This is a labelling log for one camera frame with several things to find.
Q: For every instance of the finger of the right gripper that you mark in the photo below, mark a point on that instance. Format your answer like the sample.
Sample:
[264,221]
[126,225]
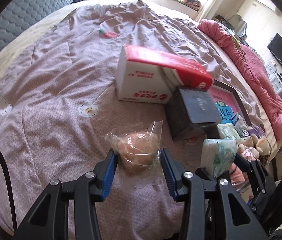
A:
[262,184]
[204,175]

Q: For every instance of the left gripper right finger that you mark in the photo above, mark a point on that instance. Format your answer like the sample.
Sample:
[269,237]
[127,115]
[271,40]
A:
[212,209]

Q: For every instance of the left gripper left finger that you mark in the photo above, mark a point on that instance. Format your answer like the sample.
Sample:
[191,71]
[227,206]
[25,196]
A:
[48,217]

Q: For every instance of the green white tissue pack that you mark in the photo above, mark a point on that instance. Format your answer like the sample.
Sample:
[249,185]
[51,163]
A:
[219,149]

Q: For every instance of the leopard print soft item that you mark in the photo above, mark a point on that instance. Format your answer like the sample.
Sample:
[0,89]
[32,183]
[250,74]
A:
[265,160]

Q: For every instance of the pink cloth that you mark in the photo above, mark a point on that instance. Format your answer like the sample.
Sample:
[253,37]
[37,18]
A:
[236,175]

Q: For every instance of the cream bear purple dress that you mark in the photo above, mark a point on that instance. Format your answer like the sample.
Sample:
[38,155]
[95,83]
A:
[260,141]

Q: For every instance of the cream bear pink dress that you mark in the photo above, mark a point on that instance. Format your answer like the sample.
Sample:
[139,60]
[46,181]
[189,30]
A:
[246,148]

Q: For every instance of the clear packet with beads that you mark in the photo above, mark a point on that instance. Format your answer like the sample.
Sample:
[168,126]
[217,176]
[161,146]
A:
[240,125]

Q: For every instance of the brown soft item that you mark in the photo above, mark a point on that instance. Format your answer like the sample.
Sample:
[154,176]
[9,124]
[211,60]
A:
[137,146]

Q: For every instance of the dark navy box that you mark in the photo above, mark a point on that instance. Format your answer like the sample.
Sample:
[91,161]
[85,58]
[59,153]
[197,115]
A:
[190,113]

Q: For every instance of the pink book tray box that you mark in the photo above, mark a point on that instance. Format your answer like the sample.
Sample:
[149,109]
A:
[249,107]

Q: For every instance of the pink quilted comforter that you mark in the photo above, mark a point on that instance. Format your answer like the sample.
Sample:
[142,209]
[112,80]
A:
[251,68]

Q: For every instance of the white drawer cabinet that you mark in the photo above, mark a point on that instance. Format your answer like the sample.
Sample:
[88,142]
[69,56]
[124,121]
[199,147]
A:
[274,76]

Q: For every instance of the mauve strawberry bed sheet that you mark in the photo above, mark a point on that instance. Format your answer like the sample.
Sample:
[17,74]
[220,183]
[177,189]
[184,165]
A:
[43,136]

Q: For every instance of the red white carton box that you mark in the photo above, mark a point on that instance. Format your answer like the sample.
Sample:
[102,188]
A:
[151,76]

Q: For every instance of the green cloth on comforter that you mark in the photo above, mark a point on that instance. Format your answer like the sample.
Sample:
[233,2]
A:
[239,39]

